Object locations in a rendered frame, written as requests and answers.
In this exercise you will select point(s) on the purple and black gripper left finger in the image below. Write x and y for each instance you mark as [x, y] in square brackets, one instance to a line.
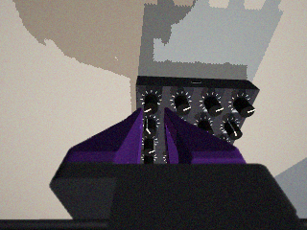
[112, 144]

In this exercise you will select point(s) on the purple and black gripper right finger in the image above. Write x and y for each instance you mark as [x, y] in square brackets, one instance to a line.
[195, 145]

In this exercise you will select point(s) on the dark grey knob box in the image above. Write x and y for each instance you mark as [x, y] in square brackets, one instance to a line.
[218, 106]

